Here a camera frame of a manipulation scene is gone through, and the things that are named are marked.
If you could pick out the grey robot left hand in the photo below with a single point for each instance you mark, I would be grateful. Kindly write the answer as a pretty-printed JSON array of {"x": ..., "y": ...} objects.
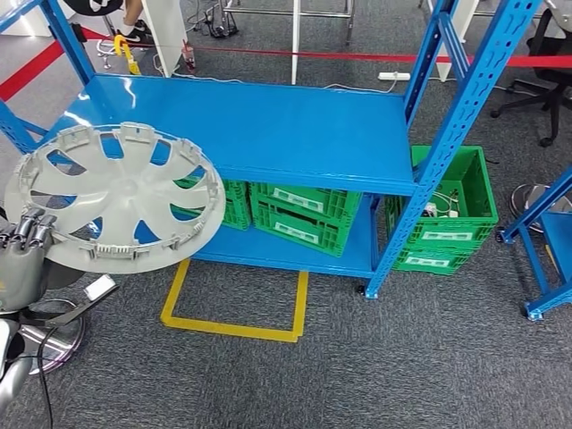
[{"x": 19, "y": 272}]

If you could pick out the silver plastic wheel hubcap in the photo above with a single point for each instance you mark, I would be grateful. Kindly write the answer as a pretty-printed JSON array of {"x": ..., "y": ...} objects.
[{"x": 125, "y": 189}]

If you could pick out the blue metal shelf rack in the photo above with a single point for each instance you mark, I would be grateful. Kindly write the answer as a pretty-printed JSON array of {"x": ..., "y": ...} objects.
[
  {"x": 268, "y": 130},
  {"x": 558, "y": 237}
]

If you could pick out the red barrier tape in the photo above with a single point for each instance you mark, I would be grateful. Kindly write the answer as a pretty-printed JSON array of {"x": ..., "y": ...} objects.
[{"x": 26, "y": 74}]

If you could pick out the chrome stool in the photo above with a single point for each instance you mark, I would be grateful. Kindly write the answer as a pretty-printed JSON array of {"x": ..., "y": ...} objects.
[{"x": 107, "y": 47}]

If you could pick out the yellow umbrella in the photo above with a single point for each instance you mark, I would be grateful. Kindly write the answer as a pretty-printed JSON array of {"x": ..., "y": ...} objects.
[{"x": 130, "y": 59}]

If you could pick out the yellow floor tape rectangle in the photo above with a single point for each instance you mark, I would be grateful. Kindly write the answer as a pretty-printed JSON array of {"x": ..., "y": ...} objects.
[{"x": 223, "y": 328}]

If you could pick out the person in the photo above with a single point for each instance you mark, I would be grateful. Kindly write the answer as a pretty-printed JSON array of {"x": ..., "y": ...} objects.
[{"x": 138, "y": 32}]

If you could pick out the white desk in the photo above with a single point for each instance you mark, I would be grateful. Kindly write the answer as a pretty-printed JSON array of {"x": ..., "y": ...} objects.
[
  {"x": 458, "y": 23},
  {"x": 167, "y": 35}
]

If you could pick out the drink cup red straw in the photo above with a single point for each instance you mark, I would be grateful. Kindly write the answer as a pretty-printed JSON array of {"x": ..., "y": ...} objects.
[{"x": 189, "y": 59}]

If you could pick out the white power strip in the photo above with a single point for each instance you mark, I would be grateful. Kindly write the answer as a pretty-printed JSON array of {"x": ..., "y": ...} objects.
[{"x": 393, "y": 76}]

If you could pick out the black office chair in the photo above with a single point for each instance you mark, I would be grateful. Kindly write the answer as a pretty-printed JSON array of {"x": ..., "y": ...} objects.
[{"x": 554, "y": 71}]

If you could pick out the black stanchion post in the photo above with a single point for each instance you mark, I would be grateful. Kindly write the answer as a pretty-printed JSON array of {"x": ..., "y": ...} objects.
[{"x": 78, "y": 32}]

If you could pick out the chrome table frame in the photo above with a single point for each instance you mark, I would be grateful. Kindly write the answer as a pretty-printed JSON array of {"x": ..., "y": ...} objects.
[{"x": 268, "y": 12}]

